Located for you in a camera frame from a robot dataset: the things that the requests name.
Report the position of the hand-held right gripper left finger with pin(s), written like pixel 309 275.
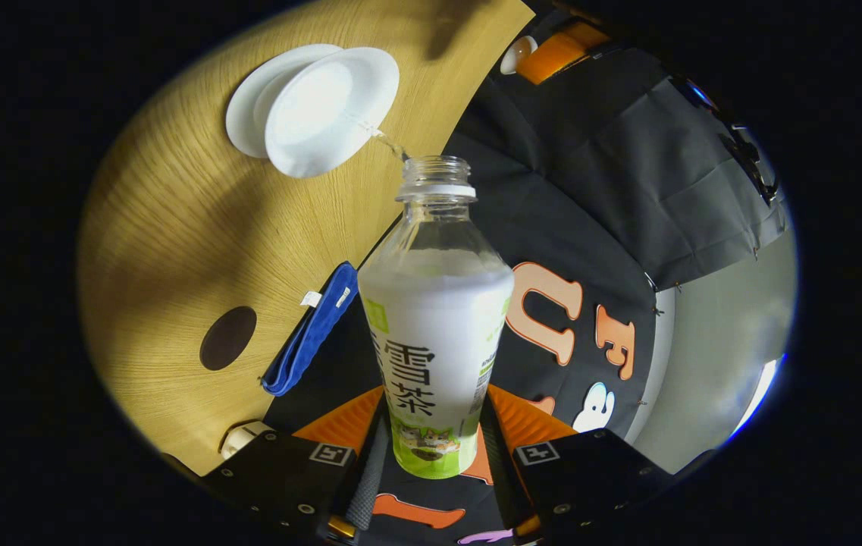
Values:
pixel 370 485

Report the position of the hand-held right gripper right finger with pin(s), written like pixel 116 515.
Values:
pixel 510 485

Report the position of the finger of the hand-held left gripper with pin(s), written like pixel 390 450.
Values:
pixel 559 49

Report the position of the clear water bottle white label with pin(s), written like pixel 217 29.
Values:
pixel 430 334

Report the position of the dark round coaster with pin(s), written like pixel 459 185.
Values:
pixel 227 339

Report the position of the white toaster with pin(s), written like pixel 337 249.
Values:
pixel 241 438

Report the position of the blue towel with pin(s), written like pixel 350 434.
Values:
pixel 317 326

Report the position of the white saucer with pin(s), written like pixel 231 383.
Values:
pixel 245 114

